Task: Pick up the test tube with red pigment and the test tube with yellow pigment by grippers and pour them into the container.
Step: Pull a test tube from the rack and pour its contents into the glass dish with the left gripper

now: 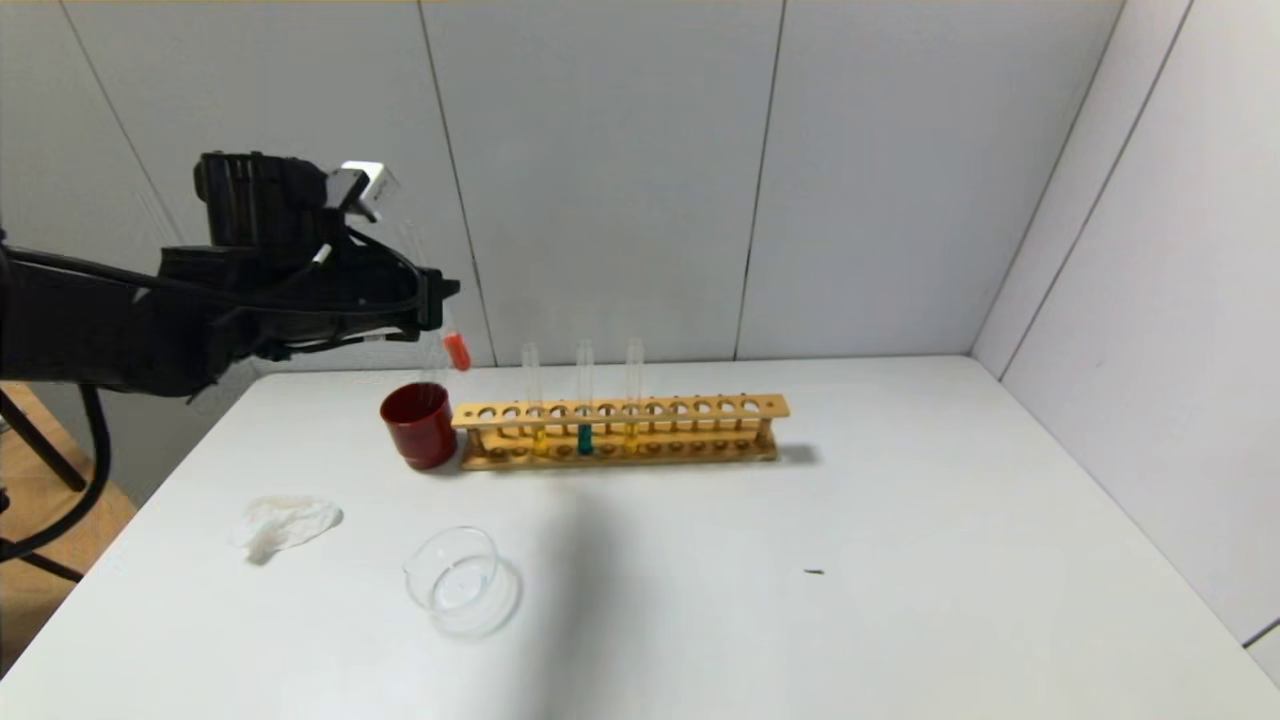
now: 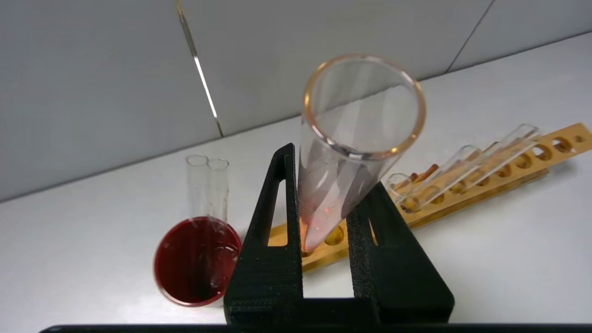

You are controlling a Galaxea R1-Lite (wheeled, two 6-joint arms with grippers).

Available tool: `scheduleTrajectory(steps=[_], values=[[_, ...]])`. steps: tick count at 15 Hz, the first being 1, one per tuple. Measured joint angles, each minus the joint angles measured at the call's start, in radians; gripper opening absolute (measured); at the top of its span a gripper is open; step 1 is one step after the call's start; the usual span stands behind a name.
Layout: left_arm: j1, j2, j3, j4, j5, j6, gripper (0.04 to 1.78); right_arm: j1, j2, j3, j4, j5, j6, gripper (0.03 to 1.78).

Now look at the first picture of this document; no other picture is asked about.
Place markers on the clear glass dish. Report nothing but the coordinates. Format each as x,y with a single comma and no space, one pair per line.
460,585

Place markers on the wooden test tube rack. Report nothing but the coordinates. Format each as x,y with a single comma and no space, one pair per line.
620,411

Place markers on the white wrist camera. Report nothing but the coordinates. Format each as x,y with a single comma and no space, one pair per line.
362,188

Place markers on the red cup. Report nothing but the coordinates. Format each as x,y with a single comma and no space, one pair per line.
420,435

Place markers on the test tube with red pigment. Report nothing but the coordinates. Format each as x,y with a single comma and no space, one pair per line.
457,352

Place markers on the empty glass test tube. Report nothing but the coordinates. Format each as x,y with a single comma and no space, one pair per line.
443,378
429,372

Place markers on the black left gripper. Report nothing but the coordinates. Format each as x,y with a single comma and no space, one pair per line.
432,299

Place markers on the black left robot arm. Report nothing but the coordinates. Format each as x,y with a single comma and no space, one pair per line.
90,330

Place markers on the test tube with green pigment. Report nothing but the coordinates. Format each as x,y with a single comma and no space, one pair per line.
585,438

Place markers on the test tube with yellow pigment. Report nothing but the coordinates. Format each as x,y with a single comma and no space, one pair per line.
632,436
539,440

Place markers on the crumpled white tissue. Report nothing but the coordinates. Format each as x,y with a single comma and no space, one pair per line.
290,522

